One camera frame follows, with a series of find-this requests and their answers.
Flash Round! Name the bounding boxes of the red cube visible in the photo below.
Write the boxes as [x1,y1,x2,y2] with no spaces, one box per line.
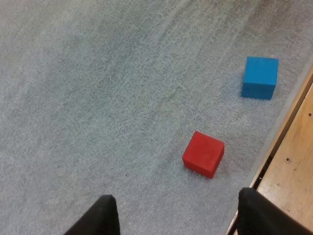
[182,130,225,179]

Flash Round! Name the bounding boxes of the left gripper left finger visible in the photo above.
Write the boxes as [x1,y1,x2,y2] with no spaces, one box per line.
[63,194,121,235]

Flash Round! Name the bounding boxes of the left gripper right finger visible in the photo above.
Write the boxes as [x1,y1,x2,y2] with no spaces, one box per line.
[236,187,313,235]

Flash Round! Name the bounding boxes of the blue cube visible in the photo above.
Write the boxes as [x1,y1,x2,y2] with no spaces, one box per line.
[241,56,279,100]

